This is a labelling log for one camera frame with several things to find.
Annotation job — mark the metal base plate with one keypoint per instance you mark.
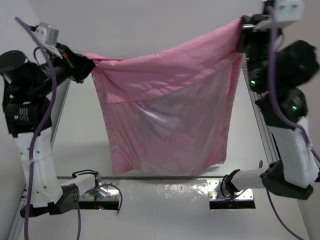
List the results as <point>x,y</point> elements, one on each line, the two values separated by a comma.
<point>105,193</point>
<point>217,192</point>

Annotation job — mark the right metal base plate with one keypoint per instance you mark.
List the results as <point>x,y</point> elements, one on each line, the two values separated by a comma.
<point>217,192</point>

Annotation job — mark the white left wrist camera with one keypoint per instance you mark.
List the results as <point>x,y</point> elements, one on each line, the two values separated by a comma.
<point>47,34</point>

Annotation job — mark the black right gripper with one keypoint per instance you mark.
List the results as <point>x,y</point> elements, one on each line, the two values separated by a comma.
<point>253,24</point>

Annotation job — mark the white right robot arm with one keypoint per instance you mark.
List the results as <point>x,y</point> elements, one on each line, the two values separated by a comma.
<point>286,116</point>

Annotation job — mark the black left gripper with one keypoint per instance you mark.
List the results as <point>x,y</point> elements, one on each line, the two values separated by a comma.
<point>77,64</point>

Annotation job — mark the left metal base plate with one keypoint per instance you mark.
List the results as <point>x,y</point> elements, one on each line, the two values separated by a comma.
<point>105,193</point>

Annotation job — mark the pink pillowcase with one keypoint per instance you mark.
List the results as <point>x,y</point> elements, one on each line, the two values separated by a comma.
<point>169,113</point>

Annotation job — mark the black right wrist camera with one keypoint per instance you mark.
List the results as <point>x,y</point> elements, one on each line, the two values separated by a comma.
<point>280,13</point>

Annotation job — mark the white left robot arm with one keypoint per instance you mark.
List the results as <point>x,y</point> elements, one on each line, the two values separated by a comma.
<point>25,105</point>

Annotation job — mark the white front cover board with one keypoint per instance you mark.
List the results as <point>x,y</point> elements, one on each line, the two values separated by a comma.
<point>174,212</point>

